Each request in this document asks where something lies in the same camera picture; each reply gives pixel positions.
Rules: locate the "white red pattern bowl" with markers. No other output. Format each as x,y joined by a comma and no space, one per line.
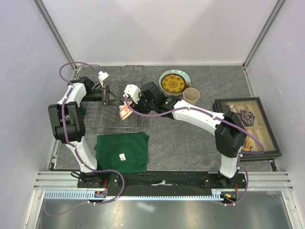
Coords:
124,111

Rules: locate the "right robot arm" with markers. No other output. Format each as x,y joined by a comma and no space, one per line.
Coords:
226,128

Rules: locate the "black glass lid box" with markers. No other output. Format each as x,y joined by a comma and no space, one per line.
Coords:
253,117

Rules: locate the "grey wire dish rack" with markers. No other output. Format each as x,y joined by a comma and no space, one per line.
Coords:
105,118

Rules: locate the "mint green flower plate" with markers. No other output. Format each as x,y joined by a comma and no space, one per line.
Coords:
183,74

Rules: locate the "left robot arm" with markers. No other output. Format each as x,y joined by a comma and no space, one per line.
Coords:
68,126

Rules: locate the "folded green cloth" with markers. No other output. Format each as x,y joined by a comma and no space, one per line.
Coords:
125,153

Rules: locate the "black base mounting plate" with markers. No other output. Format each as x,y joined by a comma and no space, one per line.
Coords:
171,183

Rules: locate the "dark green mug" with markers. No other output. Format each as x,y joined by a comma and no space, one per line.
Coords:
82,111

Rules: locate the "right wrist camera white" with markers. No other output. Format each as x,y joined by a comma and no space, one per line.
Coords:
133,92

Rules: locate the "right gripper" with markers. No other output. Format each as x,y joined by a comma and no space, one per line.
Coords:
137,106

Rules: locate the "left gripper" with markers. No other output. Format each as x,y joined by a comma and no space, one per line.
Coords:
108,98

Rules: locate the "blue slotted cable duct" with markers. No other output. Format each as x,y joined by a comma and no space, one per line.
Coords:
93,195

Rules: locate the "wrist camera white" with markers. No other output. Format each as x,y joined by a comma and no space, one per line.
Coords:
102,76
133,92

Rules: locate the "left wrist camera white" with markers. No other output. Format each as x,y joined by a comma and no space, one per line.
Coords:
102,76

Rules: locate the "beige cup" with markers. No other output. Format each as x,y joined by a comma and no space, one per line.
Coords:
191,95

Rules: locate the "yellow patterned small plate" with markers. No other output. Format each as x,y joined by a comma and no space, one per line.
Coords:
173,78

